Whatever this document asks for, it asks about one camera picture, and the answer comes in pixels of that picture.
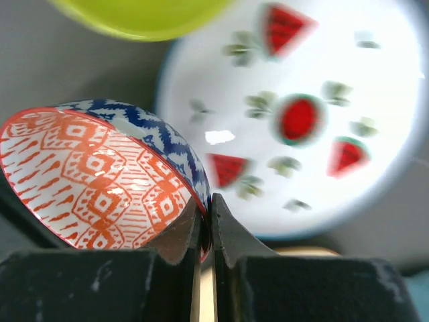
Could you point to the lime green bowl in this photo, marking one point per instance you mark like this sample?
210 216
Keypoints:
144 20

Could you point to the white watermelon plate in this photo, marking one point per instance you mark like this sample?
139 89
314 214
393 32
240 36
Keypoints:
300 111

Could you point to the orange blue patterned bowl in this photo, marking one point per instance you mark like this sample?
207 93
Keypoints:
99 173

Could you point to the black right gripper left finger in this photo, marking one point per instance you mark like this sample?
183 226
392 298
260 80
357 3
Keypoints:
158 282

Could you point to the peach bird plate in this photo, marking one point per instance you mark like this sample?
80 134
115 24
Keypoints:
207 302

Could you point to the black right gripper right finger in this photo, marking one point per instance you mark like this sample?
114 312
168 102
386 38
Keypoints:
254 283

